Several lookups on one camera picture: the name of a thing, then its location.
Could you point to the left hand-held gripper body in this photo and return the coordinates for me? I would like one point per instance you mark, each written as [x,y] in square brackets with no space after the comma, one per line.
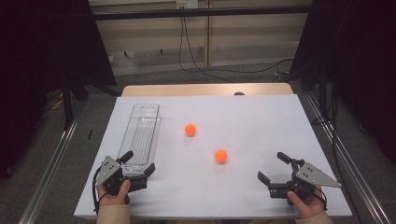
[110,174]

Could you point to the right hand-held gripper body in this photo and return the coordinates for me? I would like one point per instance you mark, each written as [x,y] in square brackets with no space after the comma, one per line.
[314,176]

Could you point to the clear plastic tray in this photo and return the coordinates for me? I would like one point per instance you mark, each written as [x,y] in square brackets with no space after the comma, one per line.
[141,137]

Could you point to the orange ball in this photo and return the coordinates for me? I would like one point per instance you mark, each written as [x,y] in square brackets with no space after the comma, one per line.
[190,129]
[220,156]

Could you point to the person's left hand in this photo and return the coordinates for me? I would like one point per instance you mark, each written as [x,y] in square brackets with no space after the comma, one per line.
[113,199]

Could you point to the person's right hand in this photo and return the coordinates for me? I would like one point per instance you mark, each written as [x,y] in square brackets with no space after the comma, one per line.
[308,207]

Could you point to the white table board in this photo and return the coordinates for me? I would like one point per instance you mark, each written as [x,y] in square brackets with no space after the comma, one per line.
[233,193]

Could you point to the wooden table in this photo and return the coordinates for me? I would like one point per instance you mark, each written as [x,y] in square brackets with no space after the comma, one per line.
[186,89]

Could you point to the black curtain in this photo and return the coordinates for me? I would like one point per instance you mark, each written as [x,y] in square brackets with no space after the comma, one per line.
[358,62]
[46,46]

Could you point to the black horizontal bar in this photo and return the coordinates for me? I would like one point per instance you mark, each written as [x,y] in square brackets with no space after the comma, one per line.
[202,12]

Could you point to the aluminium floor rail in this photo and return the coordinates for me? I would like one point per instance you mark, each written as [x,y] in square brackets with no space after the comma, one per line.
[351,165]
[49,174]

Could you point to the white wall socket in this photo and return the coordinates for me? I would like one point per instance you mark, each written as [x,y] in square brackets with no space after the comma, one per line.
[186,3]

